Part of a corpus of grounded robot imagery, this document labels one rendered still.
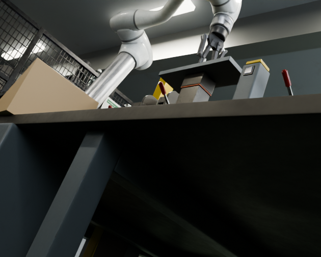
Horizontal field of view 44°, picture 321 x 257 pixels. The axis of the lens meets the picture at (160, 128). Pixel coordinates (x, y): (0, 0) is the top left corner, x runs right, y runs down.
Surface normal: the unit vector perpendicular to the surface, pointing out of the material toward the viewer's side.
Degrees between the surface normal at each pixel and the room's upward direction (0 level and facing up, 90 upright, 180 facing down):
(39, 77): 90
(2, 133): 90
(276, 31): 90
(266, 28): 90
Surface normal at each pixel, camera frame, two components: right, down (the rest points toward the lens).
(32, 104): 0.66, -0.07
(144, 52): 0.77, 0.15
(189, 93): -0.64, -0.52
